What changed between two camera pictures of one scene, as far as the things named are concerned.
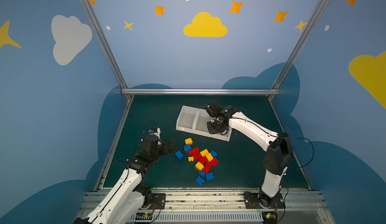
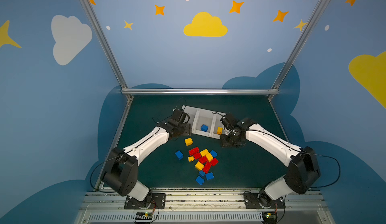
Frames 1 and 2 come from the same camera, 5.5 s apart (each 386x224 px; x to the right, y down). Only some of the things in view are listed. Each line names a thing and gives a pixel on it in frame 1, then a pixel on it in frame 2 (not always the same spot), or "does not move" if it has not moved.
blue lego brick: x=187 y=147 -> x=204 y=127
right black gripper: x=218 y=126 -> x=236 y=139
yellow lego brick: x=209 y=156 does not move
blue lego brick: x=213 y=153 does not move
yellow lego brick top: x=188 y=141 does not move
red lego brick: x=193 y=151 does not move
